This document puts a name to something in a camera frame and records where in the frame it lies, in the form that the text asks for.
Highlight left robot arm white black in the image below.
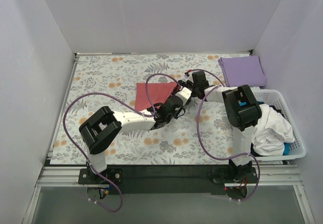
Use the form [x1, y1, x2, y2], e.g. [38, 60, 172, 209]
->
[79, 93, 188, 184]

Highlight white plastic laundry basket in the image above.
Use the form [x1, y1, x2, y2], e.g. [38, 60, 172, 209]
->
[251, 87, 306, 161]

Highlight red t shirt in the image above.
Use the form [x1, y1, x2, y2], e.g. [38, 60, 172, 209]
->
[135, 82, 177, 111]

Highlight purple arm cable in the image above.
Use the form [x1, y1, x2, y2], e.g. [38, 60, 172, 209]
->
[63, 74, 182, 212]
[186, 69, 260, 202]

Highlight aluminium frame rail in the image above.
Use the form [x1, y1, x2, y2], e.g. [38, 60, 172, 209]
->
[23, 164, 315, 223]

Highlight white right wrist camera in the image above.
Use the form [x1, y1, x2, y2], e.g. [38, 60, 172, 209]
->
[184, 70, 194, 83]

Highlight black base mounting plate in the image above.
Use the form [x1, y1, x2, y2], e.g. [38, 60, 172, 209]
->
[78, 165, 257, 195]

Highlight blue t shirt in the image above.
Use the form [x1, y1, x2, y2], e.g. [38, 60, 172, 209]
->
[238, 101, 291, 156]

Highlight white t shirt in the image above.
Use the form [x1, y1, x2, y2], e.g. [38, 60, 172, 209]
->
[252, 102, 296, 157]

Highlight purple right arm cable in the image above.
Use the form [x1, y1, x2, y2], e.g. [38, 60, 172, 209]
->
[186, 69, 260, 202]

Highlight folded purple t shirt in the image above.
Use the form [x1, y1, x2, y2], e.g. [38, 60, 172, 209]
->
[218, 55, 267, 87]

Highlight floral patterned table mat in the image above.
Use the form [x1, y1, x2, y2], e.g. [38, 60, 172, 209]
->
[50, 54, 233, 165]

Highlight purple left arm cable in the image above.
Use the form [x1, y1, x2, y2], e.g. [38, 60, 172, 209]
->
[63, 74, 182, 212]

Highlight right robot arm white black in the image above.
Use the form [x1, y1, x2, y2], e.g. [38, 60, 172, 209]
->
[185, 70, 262, 183]

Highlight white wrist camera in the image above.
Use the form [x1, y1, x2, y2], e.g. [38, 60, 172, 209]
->
[184, 70, 194, 83]
[175, 87, 192, 106]

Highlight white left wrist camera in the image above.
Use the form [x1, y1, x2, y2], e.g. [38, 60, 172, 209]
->
[175, 87, 192, 106]

